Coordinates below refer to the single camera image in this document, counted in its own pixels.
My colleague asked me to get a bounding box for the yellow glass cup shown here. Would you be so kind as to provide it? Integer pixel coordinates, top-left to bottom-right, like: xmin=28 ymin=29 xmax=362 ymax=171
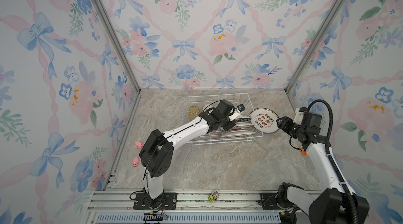
xmin=188 ymin=106 xmax=200 ymax=121

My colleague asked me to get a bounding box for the aluminium corner post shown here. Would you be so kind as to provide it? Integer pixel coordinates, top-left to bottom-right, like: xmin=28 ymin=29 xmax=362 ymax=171
xmin=91 ymin=0 xmax=141 ymax=95
xmin=285 ymin=0 xmax=346 ymax=94

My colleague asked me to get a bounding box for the plate with green rim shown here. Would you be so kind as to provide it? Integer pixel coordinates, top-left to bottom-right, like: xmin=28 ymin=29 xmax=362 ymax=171
xmin=263 ymin=108 xmax=279 ymax=122

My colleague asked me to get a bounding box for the front white plate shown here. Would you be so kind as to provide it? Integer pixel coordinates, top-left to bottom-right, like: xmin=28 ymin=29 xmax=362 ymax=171
xmin=221 ymin=130 xmax=256 ymax=138

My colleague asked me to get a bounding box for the left aluminium corner post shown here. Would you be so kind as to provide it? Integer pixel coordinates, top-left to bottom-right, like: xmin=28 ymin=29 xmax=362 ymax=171
xmin=91 ymin=0 xmax=141 ymax=95

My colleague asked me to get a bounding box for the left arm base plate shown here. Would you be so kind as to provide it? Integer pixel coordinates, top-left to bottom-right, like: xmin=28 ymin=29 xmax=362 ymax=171
xmin=131 ymin=192 xmax=178 ymax=210

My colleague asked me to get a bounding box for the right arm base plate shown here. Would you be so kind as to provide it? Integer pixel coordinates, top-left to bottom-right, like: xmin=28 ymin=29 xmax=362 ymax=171
xmin=258 ymin=192 xmax=282 ymax=210

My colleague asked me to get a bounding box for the plate with orange pattern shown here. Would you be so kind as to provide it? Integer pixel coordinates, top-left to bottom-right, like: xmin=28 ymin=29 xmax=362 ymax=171
xmin=231 ymin=123 xmax=254 ymax=130

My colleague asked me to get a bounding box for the white wire dish rack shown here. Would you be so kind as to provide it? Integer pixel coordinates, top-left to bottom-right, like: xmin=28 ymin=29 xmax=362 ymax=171
xmin=181 ymin=93 xmax=264 ymax=146

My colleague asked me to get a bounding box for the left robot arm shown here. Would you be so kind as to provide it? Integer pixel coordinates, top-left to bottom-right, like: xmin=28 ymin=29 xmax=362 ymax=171
xmin=140 ymin=100 xmax=245 ymax=203

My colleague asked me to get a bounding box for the green yellow toy car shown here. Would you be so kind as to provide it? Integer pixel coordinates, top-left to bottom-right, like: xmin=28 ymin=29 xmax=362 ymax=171
xmin=208 ymin=191 xmax=219 ymax=203

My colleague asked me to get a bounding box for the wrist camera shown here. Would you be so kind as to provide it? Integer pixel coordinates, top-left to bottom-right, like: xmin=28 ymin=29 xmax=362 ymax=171
xmin=293 ymin=107 xmax=307 ymax=125
xmin=236 ymin=104 xmax=246 ymax=114

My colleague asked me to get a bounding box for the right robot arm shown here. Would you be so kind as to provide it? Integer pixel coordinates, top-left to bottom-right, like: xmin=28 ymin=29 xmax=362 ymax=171
xmin=275 ymin=108 xmax=369 ymax=224

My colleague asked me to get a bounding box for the pink pig toy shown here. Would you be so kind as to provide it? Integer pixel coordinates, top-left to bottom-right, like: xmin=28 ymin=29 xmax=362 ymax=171
xmin=132 ymin=157 xmax=140 ymax=167
xmin=135 ymin=141 xmax=143 ymax=149

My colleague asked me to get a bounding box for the striped ceramic bowl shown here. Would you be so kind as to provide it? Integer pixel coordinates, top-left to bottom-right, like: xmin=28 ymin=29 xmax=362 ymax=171
xmin=202 ymin=105 xmax=212 ymax=112

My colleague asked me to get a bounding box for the right aluminium corner post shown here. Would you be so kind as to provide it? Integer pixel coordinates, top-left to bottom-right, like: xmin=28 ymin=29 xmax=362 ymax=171
xmin=285 ymin=0 xmax=346 ymax=94

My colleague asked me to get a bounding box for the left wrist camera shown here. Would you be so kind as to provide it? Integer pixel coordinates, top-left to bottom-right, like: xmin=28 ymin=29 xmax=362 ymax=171
xmin=236 ymin=104 xmax=246 ymax=114

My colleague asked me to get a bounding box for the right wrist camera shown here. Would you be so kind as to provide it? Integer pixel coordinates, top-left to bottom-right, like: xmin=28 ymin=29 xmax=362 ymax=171
xmin=293 ymin=107 xmax=307 ymax=125

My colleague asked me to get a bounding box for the aluminium front rail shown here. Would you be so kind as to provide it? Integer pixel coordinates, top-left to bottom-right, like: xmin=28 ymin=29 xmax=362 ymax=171
xmin=84 ymin=189 xmax=356 ymax=224

